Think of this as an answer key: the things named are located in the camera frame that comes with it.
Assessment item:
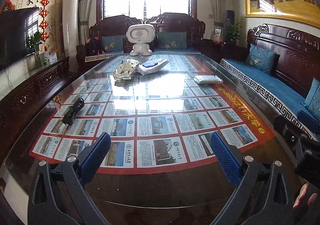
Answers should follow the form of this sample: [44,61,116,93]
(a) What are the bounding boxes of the carved dark wooden sofa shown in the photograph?
[76,13,247,66]

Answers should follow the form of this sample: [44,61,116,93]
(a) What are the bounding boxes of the red knot string decoration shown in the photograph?
[39,0,51,51]

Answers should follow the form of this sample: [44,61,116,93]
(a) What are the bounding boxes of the printed poster under glass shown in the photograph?
[29,55,275,174]

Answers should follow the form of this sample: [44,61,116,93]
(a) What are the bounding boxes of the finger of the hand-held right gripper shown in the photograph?
[297,110,320,138]
[273,115,304,147]

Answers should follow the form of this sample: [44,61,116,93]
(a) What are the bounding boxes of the patterned curtain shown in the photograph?
[76,0,99,46]
[206,0,228,41]

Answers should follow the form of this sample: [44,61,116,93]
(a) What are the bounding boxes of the person's right hand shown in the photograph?
[292,182,320,210]

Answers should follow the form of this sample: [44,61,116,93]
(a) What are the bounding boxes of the red diamond wall ornament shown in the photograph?
[0,0,15,13]

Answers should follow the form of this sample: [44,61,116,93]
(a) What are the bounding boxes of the green plant in glass vase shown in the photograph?
[25,31,44,68]

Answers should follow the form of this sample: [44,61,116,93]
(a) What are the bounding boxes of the teal embroidered cushion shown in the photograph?
[157,31,188,49]
[101,35,127,53]

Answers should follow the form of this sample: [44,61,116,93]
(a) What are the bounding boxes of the dark wooden television cabinet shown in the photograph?
[0,56,70,163]

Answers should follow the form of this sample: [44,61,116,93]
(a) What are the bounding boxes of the white tray with blue items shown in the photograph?
[138,58,170,75]

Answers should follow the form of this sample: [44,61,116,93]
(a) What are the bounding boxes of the blue seat pad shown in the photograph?
[221,58,320,128]

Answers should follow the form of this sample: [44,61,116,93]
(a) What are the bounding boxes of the blue embroidered pillow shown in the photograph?
[245,44,277,76]
[301,78,320,117]

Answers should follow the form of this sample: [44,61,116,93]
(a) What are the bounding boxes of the white tower air conditioner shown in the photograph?
[62,0,79,59]

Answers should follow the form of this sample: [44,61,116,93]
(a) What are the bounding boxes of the white robot toy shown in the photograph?
[126,24,155,56]

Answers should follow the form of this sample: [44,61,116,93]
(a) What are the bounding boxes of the black coiled cable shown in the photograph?
[61,98,85,125]

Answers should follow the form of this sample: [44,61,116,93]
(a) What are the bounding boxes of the calligraphy wall mural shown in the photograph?
[10,0,62,56]

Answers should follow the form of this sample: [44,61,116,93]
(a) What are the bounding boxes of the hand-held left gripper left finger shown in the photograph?
[27,132,112,225]

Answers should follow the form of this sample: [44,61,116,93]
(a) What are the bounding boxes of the carved wooden side sofa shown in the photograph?
[220,24,320,138]

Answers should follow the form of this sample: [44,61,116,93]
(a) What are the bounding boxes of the dark bag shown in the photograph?
[87,38,103,56]

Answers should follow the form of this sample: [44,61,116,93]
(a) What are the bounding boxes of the green and white box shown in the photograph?
[40,51,58,66]

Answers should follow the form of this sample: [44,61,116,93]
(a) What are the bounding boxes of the black flat television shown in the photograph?
[0,7,40,72]

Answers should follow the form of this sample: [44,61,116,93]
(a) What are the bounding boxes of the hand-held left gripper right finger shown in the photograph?
[209,131,294,225]

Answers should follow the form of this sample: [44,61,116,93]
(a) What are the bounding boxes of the green potted plant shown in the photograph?
[226,21,242,43]

